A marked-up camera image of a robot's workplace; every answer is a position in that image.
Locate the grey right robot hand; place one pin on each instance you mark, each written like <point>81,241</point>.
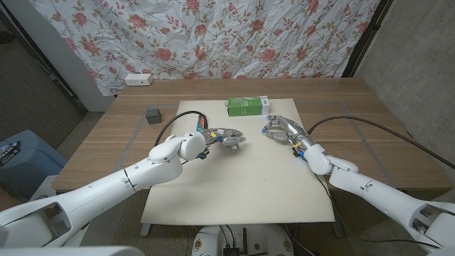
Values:
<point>288,129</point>

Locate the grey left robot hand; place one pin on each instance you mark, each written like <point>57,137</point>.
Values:
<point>225,137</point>

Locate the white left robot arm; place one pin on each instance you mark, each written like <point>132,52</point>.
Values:
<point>106,195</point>

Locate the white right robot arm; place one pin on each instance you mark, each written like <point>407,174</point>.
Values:
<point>377,192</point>

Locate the silver padlock with blue base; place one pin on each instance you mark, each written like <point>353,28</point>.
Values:
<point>234,149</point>

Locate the green red toothpaste tube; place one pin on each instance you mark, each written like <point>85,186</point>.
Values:
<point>201,125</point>

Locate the green and white carton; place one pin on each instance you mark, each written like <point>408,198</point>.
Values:
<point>246,107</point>

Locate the cream table mat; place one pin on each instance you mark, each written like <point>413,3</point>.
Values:
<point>241,177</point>

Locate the dark grey cube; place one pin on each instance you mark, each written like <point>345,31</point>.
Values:
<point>153,115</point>

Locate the floral backdrop cloth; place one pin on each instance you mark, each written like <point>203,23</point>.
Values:
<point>213,35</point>

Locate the grey table leg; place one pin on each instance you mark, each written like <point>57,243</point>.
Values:
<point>145,229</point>
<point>337,220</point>

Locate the white power strip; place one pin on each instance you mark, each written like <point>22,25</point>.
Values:
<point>138,79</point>

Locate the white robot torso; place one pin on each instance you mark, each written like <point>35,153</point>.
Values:
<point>263,238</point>

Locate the black backdrop stand pole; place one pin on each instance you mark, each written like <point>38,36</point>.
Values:
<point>366,35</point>

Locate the white floor platform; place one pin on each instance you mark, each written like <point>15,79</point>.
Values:
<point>42,192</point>

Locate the blue plastic bin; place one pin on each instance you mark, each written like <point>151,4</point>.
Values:
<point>28,160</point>

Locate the black metal frame bar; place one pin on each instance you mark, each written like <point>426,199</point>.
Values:
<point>35,51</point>

